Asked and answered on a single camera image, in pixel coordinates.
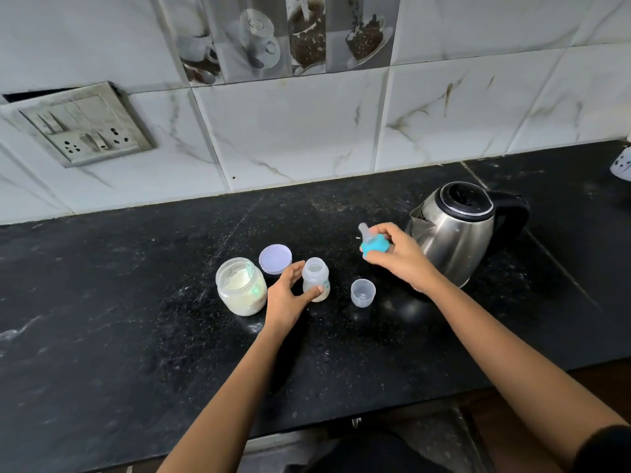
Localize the person's right hand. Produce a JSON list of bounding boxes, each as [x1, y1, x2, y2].
[[361, 221, 444, 294]]

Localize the grey wall switch socket panel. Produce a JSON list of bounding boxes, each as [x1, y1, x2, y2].
[[0, 81, 158, 169]]

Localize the blue measuring spoon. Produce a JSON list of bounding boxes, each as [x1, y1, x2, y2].
[[245, 260, 266, 297]]

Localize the clear printed baby bottle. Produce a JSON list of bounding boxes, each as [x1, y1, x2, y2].
[[301, 257, 331, 304]]

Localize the person's left hand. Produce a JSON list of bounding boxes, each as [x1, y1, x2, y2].
[[264, 260, 330, 336]]

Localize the clear bottle cap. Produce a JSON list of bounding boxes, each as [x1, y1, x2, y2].
[[350, 278, 377, 309]]

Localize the person's left forearm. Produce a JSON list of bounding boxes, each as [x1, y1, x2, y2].
[[157, 321, 291, 473]]

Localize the dark wooden base cabinet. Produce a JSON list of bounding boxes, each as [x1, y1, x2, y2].
[[93, 359, 631, 473]]

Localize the blue bottle collar with nipple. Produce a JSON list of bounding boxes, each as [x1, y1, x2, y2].
[[357, 222, 391, 258]]

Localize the person's right forearm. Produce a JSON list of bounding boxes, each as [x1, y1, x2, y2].
[[423, 274, 627, 471]]

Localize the black trousers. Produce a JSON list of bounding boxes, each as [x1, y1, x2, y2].
[[305, 430, 454, 473]]

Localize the lilac round jar lid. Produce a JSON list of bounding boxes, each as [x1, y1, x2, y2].
[[258, 244, 293, 276]]

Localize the steel electric kettle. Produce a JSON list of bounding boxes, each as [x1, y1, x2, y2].
[[405, 181, 531, 289]]

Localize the clear milk powder jar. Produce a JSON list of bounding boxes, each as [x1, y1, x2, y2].
[[215, 257, 269, 317]]

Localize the black shirt sleeve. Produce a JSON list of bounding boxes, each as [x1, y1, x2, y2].
[[571, 424, 631, 473]]

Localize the white appliance at right edge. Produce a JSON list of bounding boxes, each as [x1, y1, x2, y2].
[[609, 145, 631, 183]]

